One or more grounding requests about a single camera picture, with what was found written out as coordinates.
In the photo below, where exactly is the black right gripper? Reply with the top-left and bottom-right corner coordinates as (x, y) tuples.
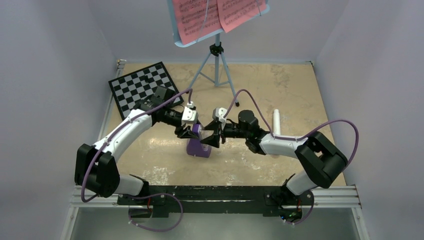
(200, 119), (248, 148)

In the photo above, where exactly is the purple metronome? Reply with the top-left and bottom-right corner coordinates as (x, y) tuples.
(186, 124), (212, 158)

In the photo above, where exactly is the light blue music stand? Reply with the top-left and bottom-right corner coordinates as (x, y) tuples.
(167, 0), (270, 94)

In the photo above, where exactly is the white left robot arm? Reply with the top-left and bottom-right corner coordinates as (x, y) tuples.
(74, 86), (199, 205)

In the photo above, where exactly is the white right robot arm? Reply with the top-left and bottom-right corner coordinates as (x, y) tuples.
(199, 108), (348, 204)

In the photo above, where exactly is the black white checkerboard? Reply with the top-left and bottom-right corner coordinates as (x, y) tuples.
(108, 61), (179, 120)

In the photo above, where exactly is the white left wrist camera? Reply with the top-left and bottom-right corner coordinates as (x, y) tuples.
(181, 101), (199, 126)

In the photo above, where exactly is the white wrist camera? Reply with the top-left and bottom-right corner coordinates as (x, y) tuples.
(181, 101), (199, 126)
(212, 107), (228, 123)

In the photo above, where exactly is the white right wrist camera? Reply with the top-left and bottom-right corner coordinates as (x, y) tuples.
(212, 107), (228, 123)

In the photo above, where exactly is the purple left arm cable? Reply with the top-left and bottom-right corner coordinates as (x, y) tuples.
(80, 87), (195, 204)

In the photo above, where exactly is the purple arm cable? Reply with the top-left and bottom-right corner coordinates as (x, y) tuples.
(223, 88), (360, 173)
(80, 87), (195, 204)

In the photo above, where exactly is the white recorder flute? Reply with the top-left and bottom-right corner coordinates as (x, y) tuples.
(273, 109), (281, 135)

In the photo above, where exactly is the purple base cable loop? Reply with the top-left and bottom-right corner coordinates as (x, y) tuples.
(128, 190), (184, 232)

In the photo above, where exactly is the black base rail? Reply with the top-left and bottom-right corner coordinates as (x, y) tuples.
(117, 185), (314, 220)

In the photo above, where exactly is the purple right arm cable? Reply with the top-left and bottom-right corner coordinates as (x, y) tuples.
(223, 88), (360, 173)

